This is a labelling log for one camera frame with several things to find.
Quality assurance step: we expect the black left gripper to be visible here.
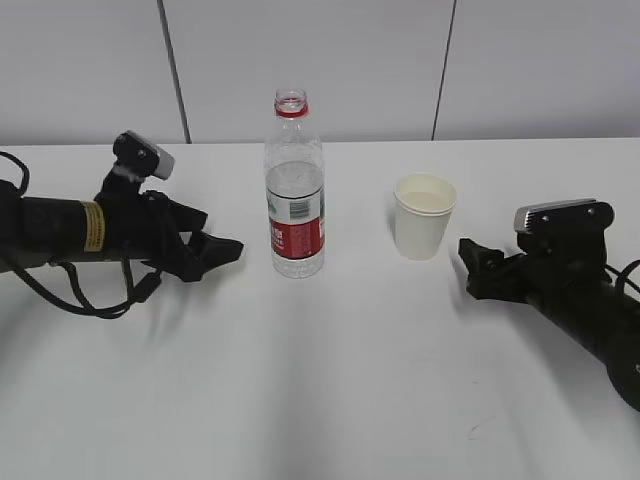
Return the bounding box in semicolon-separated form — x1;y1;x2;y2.
95;172;244;282

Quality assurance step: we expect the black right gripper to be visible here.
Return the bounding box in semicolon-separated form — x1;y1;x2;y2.
458;238;607;303

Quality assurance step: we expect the white paper cup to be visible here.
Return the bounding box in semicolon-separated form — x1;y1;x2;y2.
394;172;457;261

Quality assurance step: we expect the clear water bottle red label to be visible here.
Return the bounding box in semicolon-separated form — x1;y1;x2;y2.
264;89;325;279

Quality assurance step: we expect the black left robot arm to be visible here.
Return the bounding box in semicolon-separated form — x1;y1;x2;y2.
1;174;243;282

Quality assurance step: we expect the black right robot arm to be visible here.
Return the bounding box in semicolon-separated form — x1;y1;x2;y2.
458;237;639;410

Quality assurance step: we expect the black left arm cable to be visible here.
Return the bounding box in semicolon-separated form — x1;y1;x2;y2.
0;150;162;320

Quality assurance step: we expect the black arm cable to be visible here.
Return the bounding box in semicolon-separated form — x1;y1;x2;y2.
602;257;640;301
0;150;162;320

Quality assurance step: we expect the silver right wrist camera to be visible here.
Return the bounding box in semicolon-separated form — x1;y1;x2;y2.
513;198;615;240

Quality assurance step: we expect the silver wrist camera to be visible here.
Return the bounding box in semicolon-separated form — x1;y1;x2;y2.
513;198;615;240
113;130;175;182

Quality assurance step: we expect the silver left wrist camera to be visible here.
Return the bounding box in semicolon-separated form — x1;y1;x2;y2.
113;130;175;182

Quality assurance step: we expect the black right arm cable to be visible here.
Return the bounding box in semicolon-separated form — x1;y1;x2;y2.
602;257;640;301

